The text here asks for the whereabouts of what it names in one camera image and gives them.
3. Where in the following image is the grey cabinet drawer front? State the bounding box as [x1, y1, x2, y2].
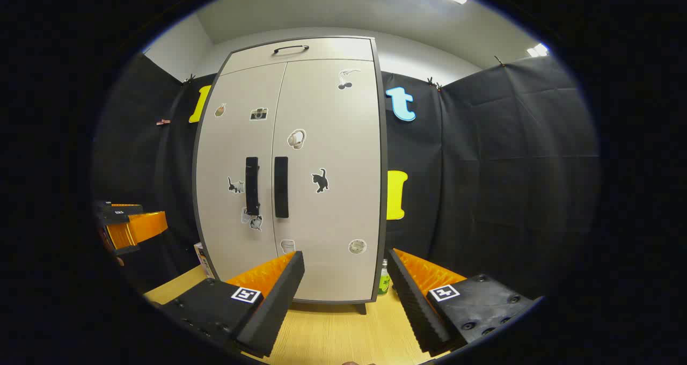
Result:
[220, 36, 375, 76]

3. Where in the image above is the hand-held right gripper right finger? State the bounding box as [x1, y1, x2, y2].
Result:
[386, 249, 537, 356]

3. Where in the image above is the grey double-door shoe cabinet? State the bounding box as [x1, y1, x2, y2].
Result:
[192, 36, 388, 316]

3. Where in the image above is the white carton box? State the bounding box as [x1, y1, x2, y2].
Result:
[194, 242, 215, 280]

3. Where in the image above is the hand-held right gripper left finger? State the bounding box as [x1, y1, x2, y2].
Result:
[161, 251, 305, 357]

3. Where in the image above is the grey cabinet door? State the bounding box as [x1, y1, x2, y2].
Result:
[194, 62, 287, 282]
[271, 59, 383, 303]

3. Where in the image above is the green bottle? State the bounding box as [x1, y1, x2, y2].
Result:
[377, 259, 391, 296]

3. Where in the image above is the black backdrop cloth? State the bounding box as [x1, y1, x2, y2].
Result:
[91, 53, 601, 301]

